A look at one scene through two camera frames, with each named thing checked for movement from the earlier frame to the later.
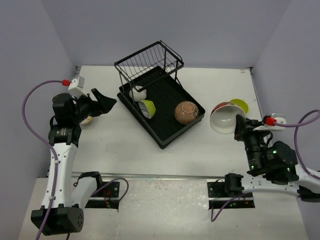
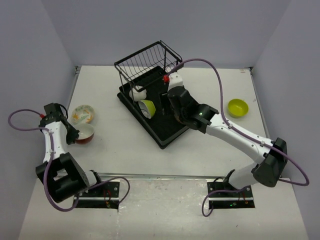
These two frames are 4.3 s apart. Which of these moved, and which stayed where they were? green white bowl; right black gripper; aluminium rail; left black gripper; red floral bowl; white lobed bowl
Moved: right black gripper; red floral bowl; left black gripper
Stayed: white lobed bowl; aluminium rail; green white bowl
